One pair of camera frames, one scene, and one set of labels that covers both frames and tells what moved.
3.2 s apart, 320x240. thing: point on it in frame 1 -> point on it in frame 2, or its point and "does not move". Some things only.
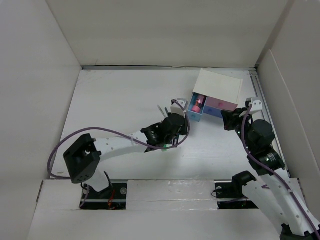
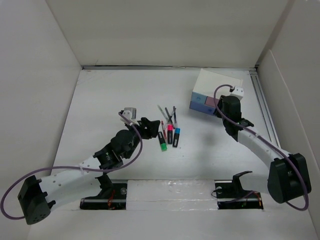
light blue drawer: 194,116 -> 198,98
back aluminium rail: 169,68 does not move
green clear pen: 161,111 does not move
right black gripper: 230,117 -> 220,102
